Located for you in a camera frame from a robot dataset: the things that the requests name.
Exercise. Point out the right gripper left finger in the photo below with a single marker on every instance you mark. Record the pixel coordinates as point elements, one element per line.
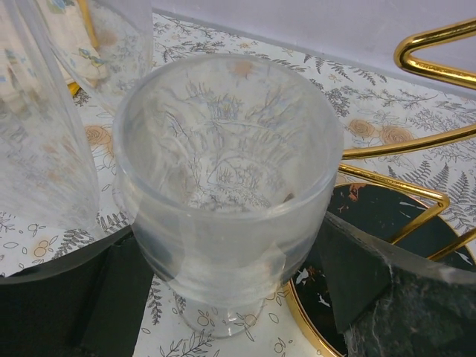
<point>87,303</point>

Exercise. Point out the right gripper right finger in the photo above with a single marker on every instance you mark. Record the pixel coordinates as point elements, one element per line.
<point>389,302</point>

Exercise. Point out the tall clear flute glass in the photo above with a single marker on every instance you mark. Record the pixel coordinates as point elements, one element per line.
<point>58,166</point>

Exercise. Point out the dinosaur print cloth bag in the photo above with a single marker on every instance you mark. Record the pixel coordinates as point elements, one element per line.
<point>46,45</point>

